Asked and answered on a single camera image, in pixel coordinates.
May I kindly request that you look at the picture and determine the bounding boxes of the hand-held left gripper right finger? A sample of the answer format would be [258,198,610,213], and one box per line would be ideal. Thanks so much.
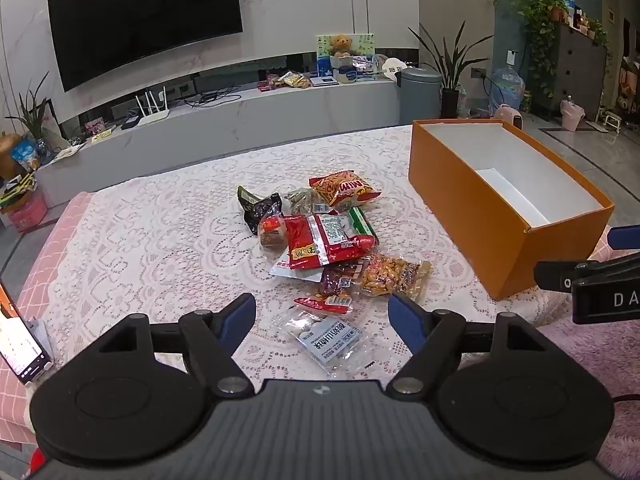
[387,291,546,396]

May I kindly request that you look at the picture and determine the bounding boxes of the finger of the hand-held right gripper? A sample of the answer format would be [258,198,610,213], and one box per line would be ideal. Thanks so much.
[607,226,640,251]
[534,251,640,292]

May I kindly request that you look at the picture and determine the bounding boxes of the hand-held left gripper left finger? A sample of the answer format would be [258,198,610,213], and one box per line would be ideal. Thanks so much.
[95,292,258,397]

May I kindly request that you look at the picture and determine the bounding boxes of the orange peanut snack packet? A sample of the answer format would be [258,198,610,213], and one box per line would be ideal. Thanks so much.
[360,253,432,306]

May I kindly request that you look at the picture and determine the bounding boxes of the orange cardboard box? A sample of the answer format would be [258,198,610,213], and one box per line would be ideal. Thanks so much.
[409,119,615,301]

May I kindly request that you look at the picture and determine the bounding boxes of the large red snack packet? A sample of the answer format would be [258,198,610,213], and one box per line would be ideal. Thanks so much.
[281,213,377,271]

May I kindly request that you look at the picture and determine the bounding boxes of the pile of snacks on console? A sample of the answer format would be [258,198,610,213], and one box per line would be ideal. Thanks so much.
[257,70,312,92]

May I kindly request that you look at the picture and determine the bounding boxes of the pink fluffy rug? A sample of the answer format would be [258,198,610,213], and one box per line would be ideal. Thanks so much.
[539,317,640,480]

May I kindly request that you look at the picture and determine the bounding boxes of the dark red snack packet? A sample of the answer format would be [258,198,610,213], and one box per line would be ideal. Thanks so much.
[319,259,369,299]

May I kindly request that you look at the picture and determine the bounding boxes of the small red snack packet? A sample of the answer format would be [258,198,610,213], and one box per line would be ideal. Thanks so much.
[293,293,356,314]

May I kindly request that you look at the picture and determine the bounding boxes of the clear packet with blue label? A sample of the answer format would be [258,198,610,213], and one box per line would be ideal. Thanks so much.
[283,307,365,377]

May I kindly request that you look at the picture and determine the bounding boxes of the small red-brown snack packet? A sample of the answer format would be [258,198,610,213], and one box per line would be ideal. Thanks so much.
[258,214,289,250]

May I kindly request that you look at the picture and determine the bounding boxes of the white lace tablecloth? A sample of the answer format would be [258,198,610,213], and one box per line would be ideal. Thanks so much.
[30,125,571,391]

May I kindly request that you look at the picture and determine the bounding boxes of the black snack packet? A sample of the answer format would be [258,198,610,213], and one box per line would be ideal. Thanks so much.
[236,185,284,236]

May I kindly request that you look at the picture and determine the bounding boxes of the white step stool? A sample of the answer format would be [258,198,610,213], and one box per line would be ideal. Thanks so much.
[597,109,624,134]

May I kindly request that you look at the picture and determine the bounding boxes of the pink waste basket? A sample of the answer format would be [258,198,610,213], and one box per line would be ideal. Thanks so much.
[559,96,586,132]

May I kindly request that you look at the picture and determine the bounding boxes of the orange-red chip bag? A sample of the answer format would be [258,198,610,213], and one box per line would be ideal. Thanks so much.
[308,170,381,214]

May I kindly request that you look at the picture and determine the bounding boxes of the small pink appliance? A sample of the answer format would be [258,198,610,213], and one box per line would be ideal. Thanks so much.
[492,103,524,129]

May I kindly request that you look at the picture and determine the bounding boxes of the dark grey cabinet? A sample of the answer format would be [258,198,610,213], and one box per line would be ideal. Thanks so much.
[531,24,609,122]

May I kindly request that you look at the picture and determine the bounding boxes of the large water jug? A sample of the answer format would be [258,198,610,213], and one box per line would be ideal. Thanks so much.
[487,64,526,112]

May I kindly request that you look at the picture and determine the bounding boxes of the pink checked table cover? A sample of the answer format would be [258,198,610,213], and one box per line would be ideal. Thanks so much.
[0,122,576,441]

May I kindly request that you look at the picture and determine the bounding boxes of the grey television console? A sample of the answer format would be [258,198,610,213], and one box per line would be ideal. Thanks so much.
[34,76,402,207]

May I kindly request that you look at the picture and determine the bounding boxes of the long-leaf potted plant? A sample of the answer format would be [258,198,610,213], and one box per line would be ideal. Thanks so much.
[407,22,494,119]

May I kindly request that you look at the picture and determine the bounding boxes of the smartphone on stand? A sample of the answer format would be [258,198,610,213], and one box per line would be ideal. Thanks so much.
[0,279,54,387]

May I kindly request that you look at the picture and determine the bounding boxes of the grey trash bin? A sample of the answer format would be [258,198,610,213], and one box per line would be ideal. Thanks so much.
[399,67,444,127]

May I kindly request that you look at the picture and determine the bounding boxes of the white router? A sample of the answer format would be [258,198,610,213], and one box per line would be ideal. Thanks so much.
[134,87,169,127]

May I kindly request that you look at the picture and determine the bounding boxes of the trailing ivy plant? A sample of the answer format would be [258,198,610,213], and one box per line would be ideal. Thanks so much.
[504,0,569,100]

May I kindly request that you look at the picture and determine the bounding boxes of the pink storage basket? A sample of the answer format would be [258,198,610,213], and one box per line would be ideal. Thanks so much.
[4,191,49,234]

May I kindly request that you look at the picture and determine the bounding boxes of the white round object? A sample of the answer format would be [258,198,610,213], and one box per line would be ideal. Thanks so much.
[381,57,409,81]

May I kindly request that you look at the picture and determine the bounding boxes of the yellow and black packets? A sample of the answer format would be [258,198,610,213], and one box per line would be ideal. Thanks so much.
[0,174,39,211]

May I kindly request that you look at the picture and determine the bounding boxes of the blue snack bag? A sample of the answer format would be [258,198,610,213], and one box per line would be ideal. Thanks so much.
[12,139,42,172]

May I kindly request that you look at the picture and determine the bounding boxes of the green picture board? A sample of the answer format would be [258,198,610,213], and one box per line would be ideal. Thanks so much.
[315,33,376,57]

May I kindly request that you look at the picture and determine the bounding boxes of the brown teddy bear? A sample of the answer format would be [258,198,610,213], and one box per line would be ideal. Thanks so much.
[330,33,354,59]

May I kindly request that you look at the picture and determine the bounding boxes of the brown vase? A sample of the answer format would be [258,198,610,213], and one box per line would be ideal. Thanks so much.
[0,131,24,182]

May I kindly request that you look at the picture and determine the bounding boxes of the thin-leaf potted plant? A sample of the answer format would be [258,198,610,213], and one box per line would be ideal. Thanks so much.
[4,71,57,142]

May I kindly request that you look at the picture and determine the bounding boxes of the black curved television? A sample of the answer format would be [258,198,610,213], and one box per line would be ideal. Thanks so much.
[47,0,245,93]

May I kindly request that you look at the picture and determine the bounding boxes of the black cables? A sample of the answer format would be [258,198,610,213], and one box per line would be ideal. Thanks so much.
[184,83,242,107]

